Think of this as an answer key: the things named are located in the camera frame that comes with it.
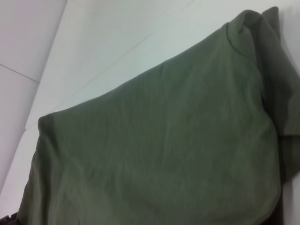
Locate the dark green printed t-shirt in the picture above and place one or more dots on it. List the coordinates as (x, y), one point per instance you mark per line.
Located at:
(164, 129)

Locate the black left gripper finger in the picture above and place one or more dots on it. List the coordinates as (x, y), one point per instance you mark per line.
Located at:
(12, 216)

